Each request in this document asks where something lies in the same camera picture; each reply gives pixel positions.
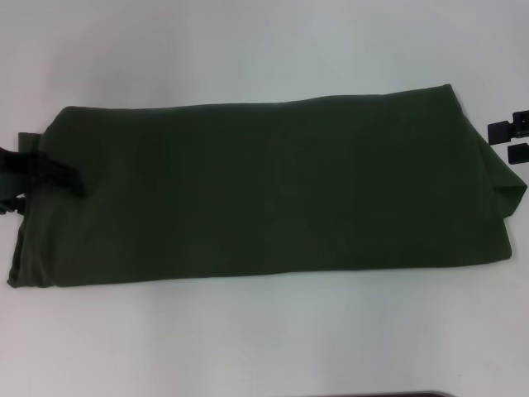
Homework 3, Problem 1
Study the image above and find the dark green printed t-shirt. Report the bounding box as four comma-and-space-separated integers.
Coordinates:
6, 84, 527, 289

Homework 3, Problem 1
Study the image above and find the dark rounded panel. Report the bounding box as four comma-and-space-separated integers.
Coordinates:
362, 390, 469, 397

